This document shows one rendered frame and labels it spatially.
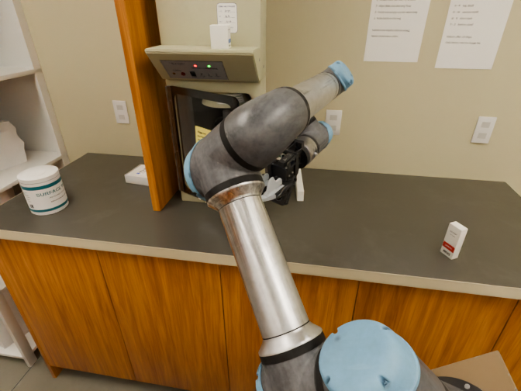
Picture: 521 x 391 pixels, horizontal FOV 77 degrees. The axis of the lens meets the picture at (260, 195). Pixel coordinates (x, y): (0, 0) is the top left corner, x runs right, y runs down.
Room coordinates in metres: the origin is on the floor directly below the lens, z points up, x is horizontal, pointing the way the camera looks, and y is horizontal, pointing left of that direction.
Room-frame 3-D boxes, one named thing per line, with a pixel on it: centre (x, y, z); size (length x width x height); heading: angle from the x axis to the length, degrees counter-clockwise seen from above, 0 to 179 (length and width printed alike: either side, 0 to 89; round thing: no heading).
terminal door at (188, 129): (1.04, 0.19, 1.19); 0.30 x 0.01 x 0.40; 53
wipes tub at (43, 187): (1.10, 0.82, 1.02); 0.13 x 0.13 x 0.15
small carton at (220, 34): (1.05, 0.11, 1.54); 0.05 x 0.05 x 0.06; 87
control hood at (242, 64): (1.06, 0.17, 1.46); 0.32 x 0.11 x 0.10; 80
